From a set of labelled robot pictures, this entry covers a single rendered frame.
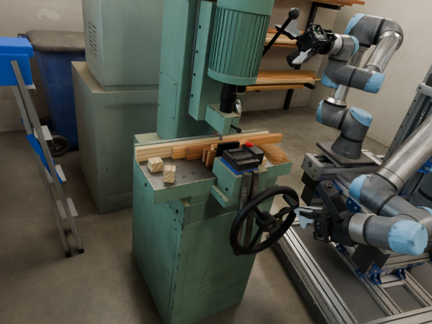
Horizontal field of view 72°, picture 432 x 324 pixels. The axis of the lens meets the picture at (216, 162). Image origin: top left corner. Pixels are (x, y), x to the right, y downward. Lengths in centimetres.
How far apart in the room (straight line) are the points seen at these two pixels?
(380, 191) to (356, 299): 100
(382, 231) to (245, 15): 69
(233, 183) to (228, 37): 45
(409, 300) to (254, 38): 157
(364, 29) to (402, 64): 287
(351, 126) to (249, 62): 78
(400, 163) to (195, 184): 60
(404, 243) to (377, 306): 111
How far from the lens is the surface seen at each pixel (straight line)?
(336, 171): 168
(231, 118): 110
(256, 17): 99
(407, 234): 77
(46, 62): 260
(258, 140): 129
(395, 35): 154
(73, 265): 195
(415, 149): 95
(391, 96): 448
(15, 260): 207
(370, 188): 91
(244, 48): 100
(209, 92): 117
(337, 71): 128
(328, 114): 164
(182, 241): 116
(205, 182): 102
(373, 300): 187
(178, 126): 128
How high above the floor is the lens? 146
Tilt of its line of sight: 30 degrees down
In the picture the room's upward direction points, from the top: 10 degrees clockwise
